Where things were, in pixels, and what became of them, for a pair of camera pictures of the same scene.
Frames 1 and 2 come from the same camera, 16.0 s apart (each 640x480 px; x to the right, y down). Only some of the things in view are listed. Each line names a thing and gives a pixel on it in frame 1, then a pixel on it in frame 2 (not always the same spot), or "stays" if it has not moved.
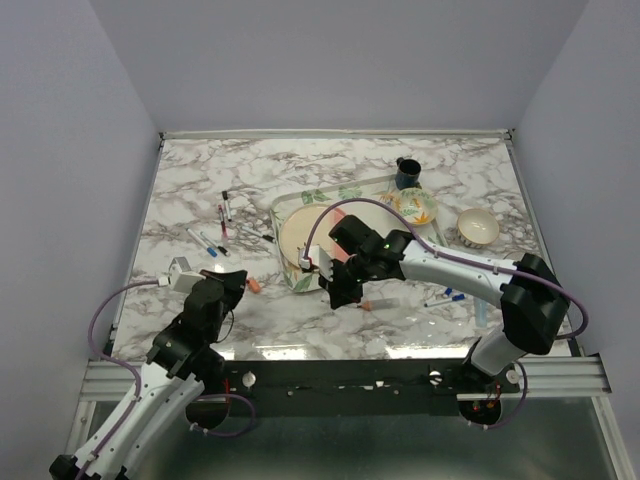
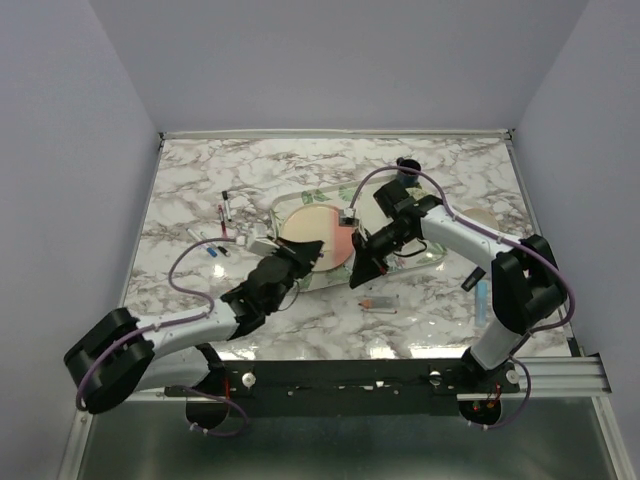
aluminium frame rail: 584,376 stays
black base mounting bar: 354,387 stays
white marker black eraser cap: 224,251 stays
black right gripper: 337,291 → 369,263
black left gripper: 234,283 → 302,255
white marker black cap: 225,197 stays
